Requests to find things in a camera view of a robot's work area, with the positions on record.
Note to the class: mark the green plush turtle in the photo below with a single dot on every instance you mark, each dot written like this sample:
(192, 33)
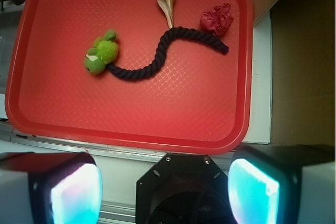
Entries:
(103, 52)

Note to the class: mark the crumpled red paper ball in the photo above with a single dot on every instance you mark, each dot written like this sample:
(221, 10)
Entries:
(217, 20)

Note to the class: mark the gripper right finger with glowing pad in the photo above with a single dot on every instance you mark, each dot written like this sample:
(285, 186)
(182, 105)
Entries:
(282, 184)

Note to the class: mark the black octagonal mount plate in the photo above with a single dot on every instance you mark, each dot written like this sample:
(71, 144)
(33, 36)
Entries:
(182, 188)

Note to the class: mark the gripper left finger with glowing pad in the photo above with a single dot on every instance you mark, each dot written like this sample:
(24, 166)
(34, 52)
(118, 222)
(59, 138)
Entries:
(50, 188)

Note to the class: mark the red plastic tray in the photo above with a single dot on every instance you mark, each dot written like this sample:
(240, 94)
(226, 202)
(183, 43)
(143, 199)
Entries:
(199, 102)

